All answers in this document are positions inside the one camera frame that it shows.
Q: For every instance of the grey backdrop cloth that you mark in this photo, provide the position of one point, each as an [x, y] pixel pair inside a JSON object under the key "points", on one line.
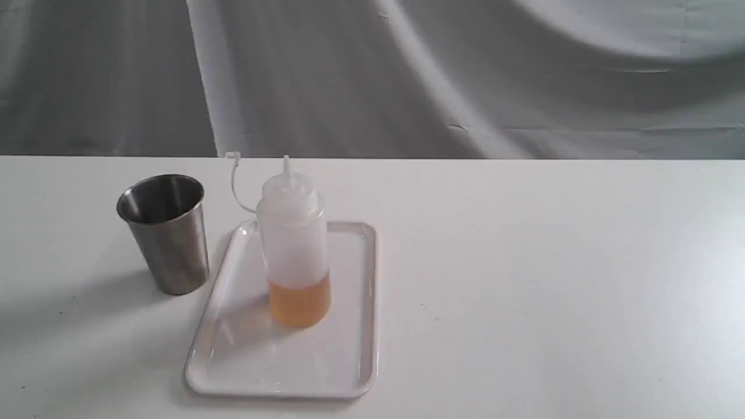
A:
{"points": [[374, 79]]}

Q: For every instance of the translucent squeeze bottle amber liquid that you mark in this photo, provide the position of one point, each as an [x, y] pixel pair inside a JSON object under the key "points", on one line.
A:
{"points": [[293, 230]]}

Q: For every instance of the white plastic tray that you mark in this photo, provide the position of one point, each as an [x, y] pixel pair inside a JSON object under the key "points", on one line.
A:
{"points": [[241, 350]]}

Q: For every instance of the stainless steel cup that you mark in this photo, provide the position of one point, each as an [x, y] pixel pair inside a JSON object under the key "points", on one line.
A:
{"points": [[165, 216]]}

